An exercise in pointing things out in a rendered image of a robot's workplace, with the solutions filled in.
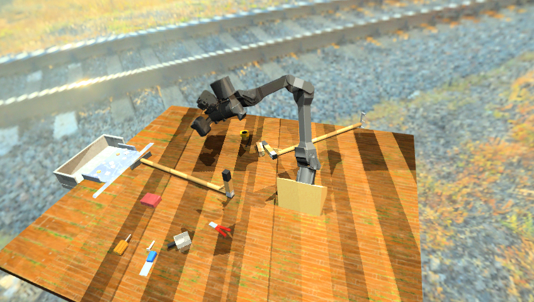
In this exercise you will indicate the pink cube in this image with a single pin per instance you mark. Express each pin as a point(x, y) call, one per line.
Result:
point(150, 200)

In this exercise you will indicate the blue-handled scraper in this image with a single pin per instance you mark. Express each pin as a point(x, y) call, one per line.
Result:
point(148, 264)

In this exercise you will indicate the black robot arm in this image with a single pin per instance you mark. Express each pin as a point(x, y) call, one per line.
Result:
point(303, 93)

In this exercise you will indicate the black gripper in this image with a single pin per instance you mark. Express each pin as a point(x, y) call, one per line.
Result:
point(202, 125)

